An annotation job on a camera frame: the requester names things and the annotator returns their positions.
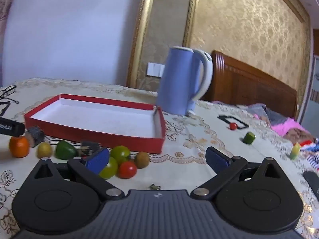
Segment black rectangular frame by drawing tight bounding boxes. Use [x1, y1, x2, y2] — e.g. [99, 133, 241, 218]
[0, 101, 11, 117]
[217, 115, 249, 129]

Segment white wall switch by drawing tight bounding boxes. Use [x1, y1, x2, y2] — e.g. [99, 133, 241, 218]
[146, 62, 165, 78]

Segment pink bedding clothes pile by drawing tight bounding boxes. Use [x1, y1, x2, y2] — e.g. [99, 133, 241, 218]
[212, 101, 318, 170]

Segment small red cherry tomato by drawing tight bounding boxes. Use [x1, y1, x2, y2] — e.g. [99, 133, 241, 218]
[229, 122, 238, 130]

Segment yellow green toy piece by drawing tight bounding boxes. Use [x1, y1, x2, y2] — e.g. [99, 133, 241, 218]
[289, 142, 301, 160]

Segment tan longan fruit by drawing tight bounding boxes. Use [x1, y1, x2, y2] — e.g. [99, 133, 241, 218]
[36, 142, 53, 159]

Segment red shallow box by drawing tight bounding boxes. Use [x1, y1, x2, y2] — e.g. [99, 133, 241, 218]
[24, 94, 165, 154]

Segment black rectangular frame left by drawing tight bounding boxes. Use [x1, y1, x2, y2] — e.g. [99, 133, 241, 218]
[0, 101, 11, 117]

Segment green cucumber piece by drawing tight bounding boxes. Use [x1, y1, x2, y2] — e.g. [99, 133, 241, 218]
[242, 132, 256, 145]

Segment green tomato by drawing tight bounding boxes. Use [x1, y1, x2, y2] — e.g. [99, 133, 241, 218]
[99, 157, 118, 180]
[110, 146, 130, 166]

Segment green lime wedge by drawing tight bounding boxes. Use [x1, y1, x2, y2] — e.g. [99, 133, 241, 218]
[55, 140, 77, 160]

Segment wooden headboard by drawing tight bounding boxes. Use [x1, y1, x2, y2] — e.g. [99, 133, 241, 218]
[202, 50, 297, 118]

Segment black eyeglasses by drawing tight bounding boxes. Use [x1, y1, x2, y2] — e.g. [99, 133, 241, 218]
[0, 85, 20, 104]

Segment orange tangerine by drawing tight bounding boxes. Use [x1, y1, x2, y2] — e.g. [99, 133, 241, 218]
[9, 136, 30, 158]

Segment black rectangular frame right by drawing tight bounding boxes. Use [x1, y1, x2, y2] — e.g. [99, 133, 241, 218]
[217, 115, 249, 129]

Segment dark sugarcane piece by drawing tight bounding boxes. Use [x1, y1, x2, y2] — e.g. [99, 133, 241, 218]
[25, 126, 45, 148]
[78, 141, 100, 157]

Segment black remote control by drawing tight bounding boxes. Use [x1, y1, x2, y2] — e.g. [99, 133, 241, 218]
[302, 171, 319, 201]

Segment brown longan fruit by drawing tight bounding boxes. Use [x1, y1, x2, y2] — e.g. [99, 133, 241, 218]
[135, 152, 150, 169]

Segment blue electric kettle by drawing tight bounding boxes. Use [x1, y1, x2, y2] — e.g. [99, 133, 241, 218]
[156, 46, 213, 116]

